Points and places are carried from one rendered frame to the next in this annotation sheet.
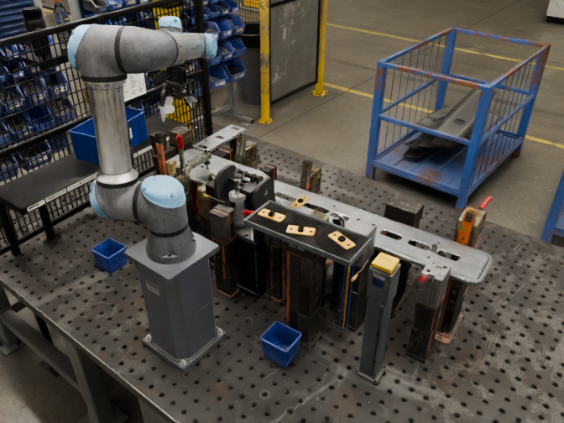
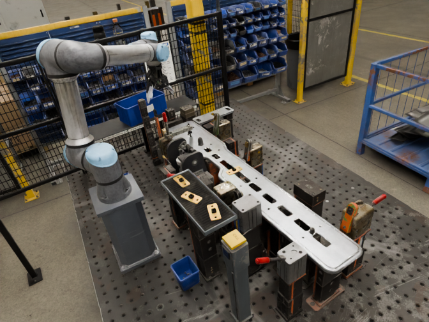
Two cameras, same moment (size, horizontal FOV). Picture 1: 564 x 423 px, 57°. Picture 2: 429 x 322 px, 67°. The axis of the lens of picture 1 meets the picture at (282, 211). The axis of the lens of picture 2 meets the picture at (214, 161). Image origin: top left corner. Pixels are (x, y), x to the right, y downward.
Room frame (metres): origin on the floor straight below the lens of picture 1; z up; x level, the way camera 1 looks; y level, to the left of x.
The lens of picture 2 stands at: (0.46, -0.60, 1.98)
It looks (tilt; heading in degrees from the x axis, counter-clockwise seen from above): 34 degrees down; 28
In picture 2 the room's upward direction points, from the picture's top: 7 degrees counter-clockwise
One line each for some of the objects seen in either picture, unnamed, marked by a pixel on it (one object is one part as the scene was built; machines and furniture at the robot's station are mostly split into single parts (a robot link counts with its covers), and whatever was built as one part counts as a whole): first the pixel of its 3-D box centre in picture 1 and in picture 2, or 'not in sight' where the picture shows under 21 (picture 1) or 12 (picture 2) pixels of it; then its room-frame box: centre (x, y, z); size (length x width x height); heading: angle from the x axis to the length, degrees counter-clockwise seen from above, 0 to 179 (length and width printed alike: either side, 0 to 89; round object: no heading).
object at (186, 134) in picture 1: (183, 164); (190, 130); (2.21, 0.47, 0.88); 0.08 x 0.08 x 0.36; 56
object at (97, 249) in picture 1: (110, 256); not in sight; (1.68, 0.70, 0.74); 0.11 x 0.10 x 0.09; 56
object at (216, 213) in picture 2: (342, 238); (213, 211); (1.23, -0.17, 1.17); 0.08 x 0.04 x 0.01; 36
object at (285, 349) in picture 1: (280, 345); (186, 273); (1.21, 0.00, 0.74); 0.11 x 0.10 x 0.09; 56
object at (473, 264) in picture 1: (305, 203); (237, 172); (1.68, -0.09, 1.00); 1.38 x 0.22 x 0.02; 56
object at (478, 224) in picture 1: (462, 255); (352, 239); (1.51, -0.66, 0.88); 0.15 x 0.11 x 0.36; 146
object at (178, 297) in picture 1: (179, 297); (126, 223); (1.27, 0.34, 0.90); 0.21 x 0.21 x 0.40; 52
